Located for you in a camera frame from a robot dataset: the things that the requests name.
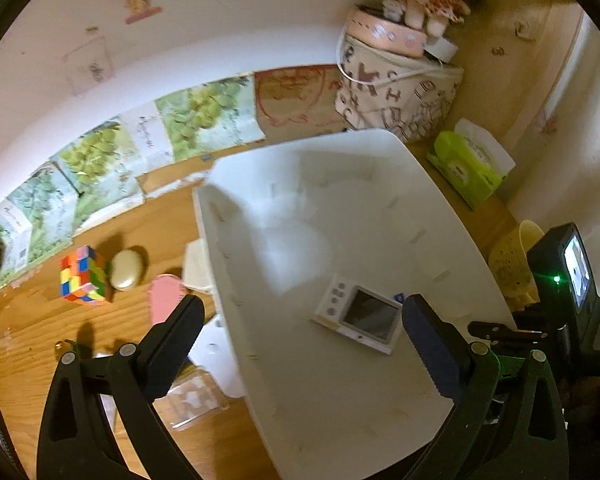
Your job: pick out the green tissue pack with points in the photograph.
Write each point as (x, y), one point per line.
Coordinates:
(460, 165)

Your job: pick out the pink-framed wall paper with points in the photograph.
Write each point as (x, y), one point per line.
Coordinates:
(87, 67)

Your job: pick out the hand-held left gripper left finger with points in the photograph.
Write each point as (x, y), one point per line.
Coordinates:
(172, 345)

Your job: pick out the white plastic tray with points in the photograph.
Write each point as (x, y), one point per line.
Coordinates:
(305, 200)

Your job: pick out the pink round box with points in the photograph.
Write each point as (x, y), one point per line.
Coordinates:
(380, 30)

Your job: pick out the white digital camera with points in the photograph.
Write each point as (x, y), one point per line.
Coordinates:
(370, 315)

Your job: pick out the cream oval earbud case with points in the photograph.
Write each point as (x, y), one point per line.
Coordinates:
(125, 270)

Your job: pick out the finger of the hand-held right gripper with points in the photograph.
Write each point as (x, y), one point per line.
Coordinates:
(495, 332)

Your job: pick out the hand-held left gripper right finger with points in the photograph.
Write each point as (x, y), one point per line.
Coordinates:
(430, 345)

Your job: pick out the grape wall poster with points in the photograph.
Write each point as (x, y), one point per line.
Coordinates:
(200, 110)
(30, 220)
(105, 155)

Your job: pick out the colourful puzzle cube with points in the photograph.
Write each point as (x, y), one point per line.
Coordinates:
(82, 275)

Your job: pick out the floral white curtain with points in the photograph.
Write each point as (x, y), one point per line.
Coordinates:
(570, 160)

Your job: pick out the cream bear-print mug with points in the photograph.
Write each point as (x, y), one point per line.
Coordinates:
(510, 260)

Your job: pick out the pink oblong object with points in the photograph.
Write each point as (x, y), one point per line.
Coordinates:
(162, 295)

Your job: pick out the bear wall sticker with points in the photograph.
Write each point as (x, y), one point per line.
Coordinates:
(137, 0)

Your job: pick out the patterned fabric bag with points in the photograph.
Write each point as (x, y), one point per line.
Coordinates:
(380, 95)

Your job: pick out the brown drawn cardboard sheet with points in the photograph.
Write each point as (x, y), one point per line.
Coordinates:
(295, 105)

